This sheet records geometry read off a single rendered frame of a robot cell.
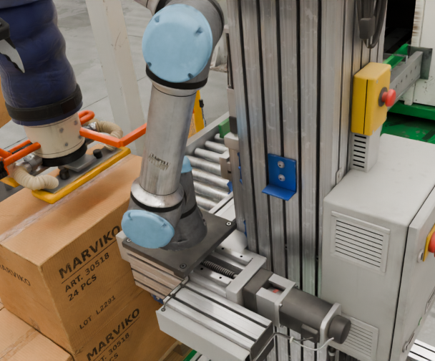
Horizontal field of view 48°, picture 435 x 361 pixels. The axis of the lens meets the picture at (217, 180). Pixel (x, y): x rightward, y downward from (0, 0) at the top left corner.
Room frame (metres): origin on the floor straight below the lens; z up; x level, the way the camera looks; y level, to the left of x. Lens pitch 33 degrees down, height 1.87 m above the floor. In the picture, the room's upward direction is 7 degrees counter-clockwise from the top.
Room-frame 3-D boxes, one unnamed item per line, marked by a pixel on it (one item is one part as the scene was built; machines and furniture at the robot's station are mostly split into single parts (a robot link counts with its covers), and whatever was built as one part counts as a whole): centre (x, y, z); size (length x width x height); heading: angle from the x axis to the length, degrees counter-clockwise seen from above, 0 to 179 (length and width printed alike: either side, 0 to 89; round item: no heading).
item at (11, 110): (1.45, 0.50, 1.30); 0.23 x 0.23 x 0.04
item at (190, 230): (1.04, 0.12, 1.09); 0.15 x 0.15 x 0.10
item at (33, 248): (1.45, 0.50, 0.74); 0.60 x 0.40 x 0.40; 140
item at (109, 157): (1.39, 0.43, 1.08); 0.34 x 0.10 x 0.05; 140
